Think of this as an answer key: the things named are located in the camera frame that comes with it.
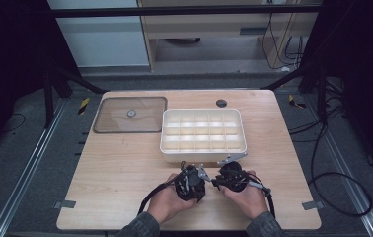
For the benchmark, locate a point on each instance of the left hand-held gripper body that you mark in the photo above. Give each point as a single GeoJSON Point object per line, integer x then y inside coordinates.
{"type": "Point", "coordinates": [189, 181]}

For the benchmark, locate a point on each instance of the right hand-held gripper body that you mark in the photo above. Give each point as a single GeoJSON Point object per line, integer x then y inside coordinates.
{"type": "Point", "coordinates": [234, 174]}

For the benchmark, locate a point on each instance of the white divided storage box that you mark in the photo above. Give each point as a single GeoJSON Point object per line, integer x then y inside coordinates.
{"type": "Point", "coordinates": [202, 135]}

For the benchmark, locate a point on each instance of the person's right hand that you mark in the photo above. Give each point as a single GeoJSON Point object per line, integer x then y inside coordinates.
{"type": "Point", "coordinates": [248, 200]}

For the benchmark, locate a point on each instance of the person's left hand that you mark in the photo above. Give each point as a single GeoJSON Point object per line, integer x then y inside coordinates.
{"type": "Point", "coordinates": [168, 204]}

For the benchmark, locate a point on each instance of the black round table grommet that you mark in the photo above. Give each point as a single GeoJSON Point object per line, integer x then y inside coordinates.
{"type": "Point", "coordinates": [221, 103]}

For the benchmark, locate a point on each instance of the transparent box lid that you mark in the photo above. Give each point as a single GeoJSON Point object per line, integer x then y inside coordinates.
{"type": "Point", "coordinates": [130, 115]}

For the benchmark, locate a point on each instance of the yellow black striped tape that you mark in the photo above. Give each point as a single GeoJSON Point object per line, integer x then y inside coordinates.
{"type": "Point", "coordinates": [83, 105]}
{"type": "Point", "coordinates": [295, 102]}

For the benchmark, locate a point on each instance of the black metal stand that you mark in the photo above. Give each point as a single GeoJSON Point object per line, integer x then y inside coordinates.
{"type": "Point", "coordinates": [48, 98]}
{"type": "Point", "coordinates": [321, 95]}

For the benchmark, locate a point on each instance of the wooden cabinet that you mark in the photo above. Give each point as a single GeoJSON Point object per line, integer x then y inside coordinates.
{"type": "Point", "coordinates": [207, 28]}

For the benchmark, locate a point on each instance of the white cabinet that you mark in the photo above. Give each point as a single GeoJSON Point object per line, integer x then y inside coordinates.
{"type": "Point", "coordinates": [99, 39]}

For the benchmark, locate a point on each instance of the black horizontal bar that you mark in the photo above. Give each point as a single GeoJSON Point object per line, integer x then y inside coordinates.
{"type": "Point", "coordinates": [174, 11]}

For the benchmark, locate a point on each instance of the dark curtain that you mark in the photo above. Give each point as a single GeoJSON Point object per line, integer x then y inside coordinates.
{"type": "Point", "coordinates": [365, 65]}
{"type": "Point", "coordinates": [10, 65]}

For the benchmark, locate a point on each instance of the grey metal bracket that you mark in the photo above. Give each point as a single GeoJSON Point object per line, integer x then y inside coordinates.
{"type": "Point", "coordinates": [64, 204]}
{"type": "Point", "coordinates": [313, 205]}

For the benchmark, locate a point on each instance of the aluminium floor rail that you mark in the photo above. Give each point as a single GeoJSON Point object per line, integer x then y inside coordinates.
{"type": "Point", "coordinates": [349, 184]}
{"type": "Point", "coordinates": [26, 171]}

